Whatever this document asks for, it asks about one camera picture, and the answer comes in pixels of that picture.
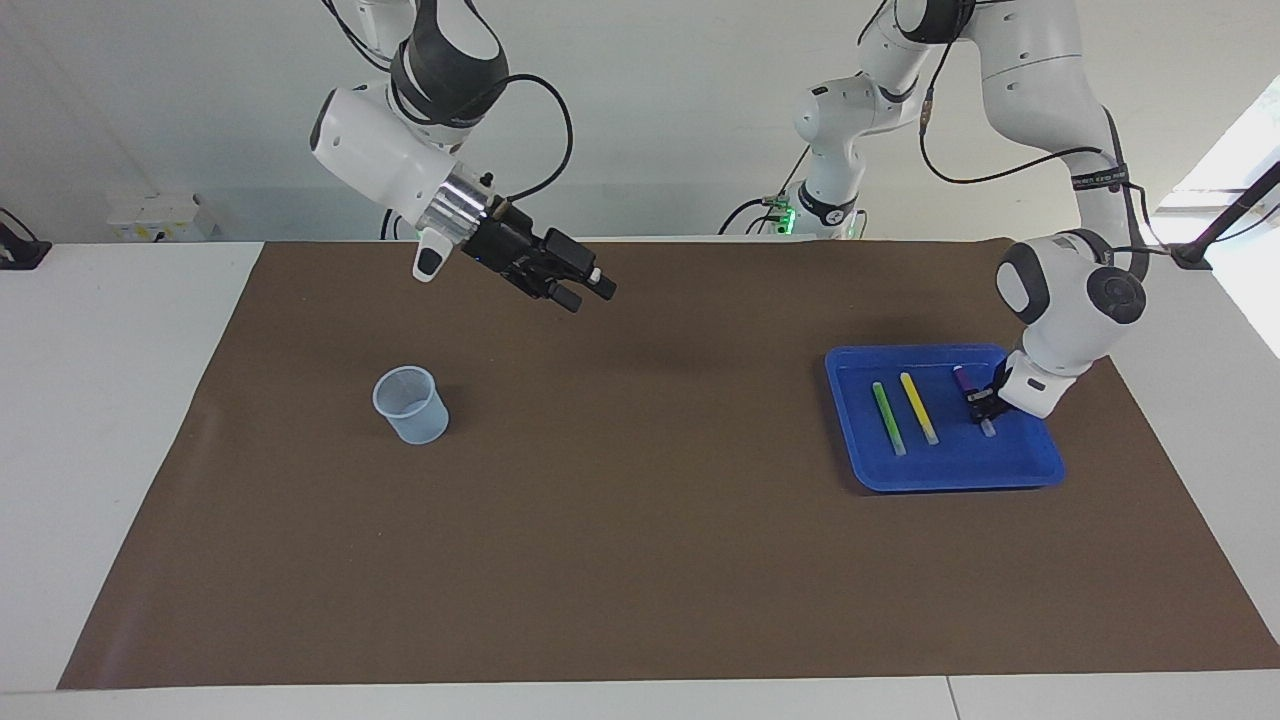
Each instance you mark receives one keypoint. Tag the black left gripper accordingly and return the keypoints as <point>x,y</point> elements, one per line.
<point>998,382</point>

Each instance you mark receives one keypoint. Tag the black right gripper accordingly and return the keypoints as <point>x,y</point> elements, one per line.
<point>505,245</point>

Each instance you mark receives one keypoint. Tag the purple pen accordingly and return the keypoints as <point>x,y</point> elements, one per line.
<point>961,378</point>

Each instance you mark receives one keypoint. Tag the yellow pen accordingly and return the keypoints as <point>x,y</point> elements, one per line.
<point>917,405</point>

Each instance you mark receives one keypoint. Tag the green pen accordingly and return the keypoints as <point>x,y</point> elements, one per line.
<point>886,415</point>

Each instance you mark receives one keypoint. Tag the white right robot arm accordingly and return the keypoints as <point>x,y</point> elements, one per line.
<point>375,160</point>

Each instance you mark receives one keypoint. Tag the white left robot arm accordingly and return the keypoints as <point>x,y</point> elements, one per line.
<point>1040,90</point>

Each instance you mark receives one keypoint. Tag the blue plastic tray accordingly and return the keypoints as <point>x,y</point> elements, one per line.
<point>960,465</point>

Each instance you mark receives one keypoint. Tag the clear plastic measuring cup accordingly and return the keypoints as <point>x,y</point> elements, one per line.
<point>412,420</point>

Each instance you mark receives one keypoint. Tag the brown table mat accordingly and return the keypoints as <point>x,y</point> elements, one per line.
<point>640,560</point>

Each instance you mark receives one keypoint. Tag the black clamp stand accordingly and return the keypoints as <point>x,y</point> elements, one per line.
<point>1215,228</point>

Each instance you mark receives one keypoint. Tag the white power strip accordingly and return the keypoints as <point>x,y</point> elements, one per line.
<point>150,218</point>

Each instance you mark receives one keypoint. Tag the black table clamp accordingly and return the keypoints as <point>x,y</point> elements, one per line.
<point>22,252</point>

